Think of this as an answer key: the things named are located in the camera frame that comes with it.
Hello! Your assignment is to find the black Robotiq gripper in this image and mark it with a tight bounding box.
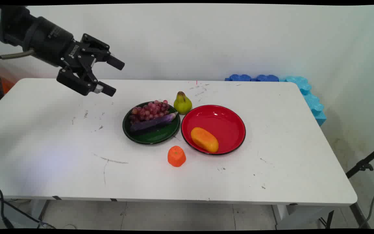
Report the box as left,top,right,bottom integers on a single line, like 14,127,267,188
25,16,125,97

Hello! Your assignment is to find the purple eggplant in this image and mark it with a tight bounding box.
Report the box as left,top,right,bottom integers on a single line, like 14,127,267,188
130,111,179,132

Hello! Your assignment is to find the red grape bunch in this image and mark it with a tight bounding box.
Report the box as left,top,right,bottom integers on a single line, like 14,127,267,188
129,100,170,125

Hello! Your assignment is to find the orange object behind table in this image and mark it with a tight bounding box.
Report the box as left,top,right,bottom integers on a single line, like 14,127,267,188
1,76,16,95

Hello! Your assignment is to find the dark green plate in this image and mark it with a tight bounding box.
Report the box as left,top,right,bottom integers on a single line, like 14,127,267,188
122,101,181,145

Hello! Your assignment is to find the green yellow pear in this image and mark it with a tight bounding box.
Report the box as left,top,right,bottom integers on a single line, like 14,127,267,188
174,91,193,115

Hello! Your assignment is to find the orange tangerine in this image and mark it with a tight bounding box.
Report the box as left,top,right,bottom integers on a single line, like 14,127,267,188
168,146,187,167

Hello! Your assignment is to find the orange yellow mango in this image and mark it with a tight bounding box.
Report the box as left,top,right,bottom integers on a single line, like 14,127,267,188
191,127,219,153

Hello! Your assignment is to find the red plate with black rim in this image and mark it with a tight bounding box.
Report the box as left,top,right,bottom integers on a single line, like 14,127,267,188
181,105,246,155

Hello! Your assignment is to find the dark blue foam mat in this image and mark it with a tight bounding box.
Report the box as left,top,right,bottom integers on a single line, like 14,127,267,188
225,74,252,82
252,74,280,82

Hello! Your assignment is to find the light blue foam mat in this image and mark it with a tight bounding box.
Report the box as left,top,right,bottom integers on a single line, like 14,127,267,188
279,76,327,127

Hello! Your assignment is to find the black tripod stand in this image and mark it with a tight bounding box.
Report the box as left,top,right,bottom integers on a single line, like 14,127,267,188
345,142,374,179

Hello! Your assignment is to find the black floor cable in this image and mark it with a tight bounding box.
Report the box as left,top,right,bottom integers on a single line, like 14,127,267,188
0,187,57,229

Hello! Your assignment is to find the white table leg frame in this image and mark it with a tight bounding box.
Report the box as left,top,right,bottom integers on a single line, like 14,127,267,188
271,204,337,229

